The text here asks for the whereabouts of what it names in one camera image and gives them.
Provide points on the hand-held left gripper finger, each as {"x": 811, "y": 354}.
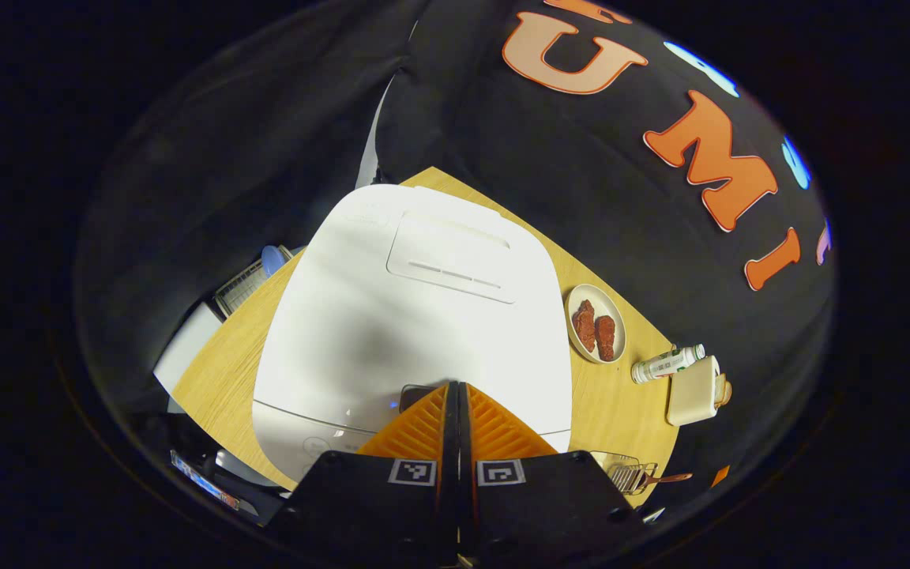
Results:
{"x": 449, "y": 442}
{"x": 467, "y": 442}

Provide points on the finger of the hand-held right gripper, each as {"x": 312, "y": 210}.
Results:
{"x": 720, "y": 475}

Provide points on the brown wooden spoon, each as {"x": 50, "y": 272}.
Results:
{"x": 664, "y": 478}

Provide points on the white rice cooker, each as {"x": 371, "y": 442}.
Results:
{"x": 392, "y": 316}

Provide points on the toast slice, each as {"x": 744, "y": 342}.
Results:
{"x": 723, "y": 391}

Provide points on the cream toaster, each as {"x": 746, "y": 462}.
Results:
{"x": 690, "y": 393}

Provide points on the white bottle green label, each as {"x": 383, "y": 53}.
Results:
{"x": 664, "y": 365}

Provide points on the red meat piece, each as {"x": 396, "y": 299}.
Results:
{"x": 584, "y": 324}
{"x": 606, "y": 338}

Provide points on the beige round plate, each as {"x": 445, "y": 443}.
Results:
{"x": 609, "y": 304}

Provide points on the black backdrop cloth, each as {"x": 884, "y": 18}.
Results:
{"x": 542, "y": 197}

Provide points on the white box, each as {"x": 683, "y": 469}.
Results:
{"x": 186, "y": 352}

